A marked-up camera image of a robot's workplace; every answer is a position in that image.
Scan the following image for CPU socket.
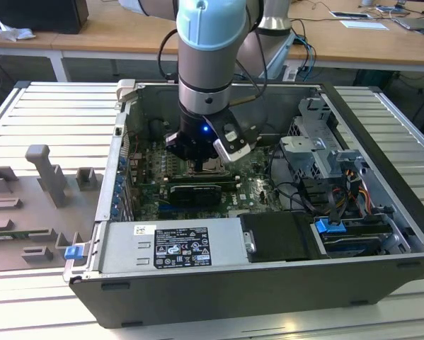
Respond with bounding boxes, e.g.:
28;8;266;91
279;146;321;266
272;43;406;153
178;155;234;178

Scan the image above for black RAM slot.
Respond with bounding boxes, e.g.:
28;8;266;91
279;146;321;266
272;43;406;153
168;176;241;183
168;174;241;179

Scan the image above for black graphics card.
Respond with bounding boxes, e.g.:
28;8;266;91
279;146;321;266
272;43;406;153
168;183;223;208

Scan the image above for green motherboard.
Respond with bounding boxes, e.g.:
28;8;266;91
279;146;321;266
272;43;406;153
126;136;306;220

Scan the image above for grey case latch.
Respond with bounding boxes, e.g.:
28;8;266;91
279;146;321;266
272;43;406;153
115;79;139;104

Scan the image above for grey metal disk cage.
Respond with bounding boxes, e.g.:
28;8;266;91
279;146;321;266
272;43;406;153
280;96;370;181

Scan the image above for grey power supply unit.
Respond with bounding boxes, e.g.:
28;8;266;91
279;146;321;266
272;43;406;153
100;217;250;274

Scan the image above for wooden desk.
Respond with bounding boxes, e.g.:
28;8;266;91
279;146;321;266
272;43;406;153
0;0;424;83

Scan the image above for black plastic shroud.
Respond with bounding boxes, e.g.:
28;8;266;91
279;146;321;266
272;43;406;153
239;211;321;264

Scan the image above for hard disk in blue carrier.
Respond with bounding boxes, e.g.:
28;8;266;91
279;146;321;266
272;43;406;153
314;218;393;259

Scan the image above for blue plastic clip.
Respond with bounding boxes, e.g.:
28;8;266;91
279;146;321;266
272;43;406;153
64;245;83;261

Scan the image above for black open PC case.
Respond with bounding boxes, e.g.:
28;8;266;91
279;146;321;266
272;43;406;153
63;79;424;329

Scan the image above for grey parts rack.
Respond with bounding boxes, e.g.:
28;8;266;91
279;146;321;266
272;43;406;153
0;144;105;273

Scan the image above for flat tablet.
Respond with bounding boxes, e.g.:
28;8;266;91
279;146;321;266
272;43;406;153
329;10;372;20

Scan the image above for white paper sheet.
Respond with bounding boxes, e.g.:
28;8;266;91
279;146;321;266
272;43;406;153
339;20;390;32

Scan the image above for green RAM stick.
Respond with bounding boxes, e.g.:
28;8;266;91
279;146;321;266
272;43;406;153
0;230;48;242

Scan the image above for crumpled white paper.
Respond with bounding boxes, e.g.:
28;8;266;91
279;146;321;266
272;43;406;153
0;19;36;43

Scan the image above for grey laptop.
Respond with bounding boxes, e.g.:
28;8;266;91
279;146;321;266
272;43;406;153
394;16;424;33

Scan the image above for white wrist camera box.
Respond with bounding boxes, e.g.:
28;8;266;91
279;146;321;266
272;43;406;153
213;122;252;165

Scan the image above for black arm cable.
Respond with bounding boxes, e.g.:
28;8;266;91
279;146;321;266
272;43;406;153
156;28;180;83

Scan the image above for black looped case cable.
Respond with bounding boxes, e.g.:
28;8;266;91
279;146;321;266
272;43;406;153
268;144;316;214

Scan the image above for blue cable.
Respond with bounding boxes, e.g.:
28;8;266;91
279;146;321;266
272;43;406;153
296;33;318;75

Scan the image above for black disk wire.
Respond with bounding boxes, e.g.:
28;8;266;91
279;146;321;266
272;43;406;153
303;178;340;226

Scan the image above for coloured power wires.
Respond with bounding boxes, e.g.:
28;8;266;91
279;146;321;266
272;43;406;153
342;169;372;215

